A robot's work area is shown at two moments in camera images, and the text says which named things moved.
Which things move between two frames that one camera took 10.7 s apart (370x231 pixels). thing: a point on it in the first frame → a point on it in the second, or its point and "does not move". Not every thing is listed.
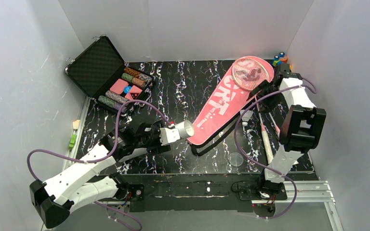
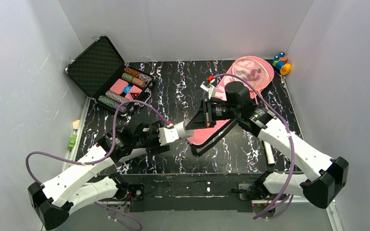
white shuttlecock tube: [186, 128] does not move
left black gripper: [159, 140] does not move
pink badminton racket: [248, 72] does not move
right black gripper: [268, 90] → [206, 114]
